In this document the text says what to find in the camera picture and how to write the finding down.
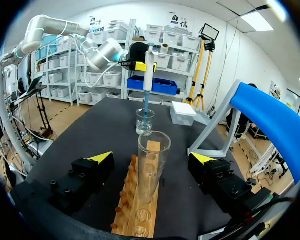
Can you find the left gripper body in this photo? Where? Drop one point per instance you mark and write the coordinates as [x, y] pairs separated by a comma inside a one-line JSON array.
[[136, 51]]

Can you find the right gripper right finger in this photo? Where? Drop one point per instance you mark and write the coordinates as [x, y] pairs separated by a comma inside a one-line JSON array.
[[215, 175]]

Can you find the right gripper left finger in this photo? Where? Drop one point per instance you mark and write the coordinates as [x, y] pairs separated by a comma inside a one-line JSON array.
[[85, 175]]

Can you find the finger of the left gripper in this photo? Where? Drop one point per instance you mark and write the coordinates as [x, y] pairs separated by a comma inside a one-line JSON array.
[[155, 67], [141, 66]]

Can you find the white pipette with blue tip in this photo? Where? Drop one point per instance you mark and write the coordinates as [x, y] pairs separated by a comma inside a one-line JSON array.
[[148, 75]]

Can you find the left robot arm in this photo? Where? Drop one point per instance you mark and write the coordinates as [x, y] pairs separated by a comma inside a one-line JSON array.
[[100, 56]]

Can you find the white tip box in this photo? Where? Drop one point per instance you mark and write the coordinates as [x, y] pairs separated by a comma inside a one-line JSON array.
[[182, 113]]

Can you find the glass beaker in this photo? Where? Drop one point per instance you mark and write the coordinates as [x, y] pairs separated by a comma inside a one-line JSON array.
[[145, 125]]

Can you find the glass test tube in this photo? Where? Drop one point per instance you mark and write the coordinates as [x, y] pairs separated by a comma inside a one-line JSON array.
[[150, 172]]

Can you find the person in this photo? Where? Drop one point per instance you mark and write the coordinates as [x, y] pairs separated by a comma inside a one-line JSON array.
[[240, 120]]

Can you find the wooden rack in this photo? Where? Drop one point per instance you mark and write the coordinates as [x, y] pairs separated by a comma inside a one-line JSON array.
[[132, 220]]

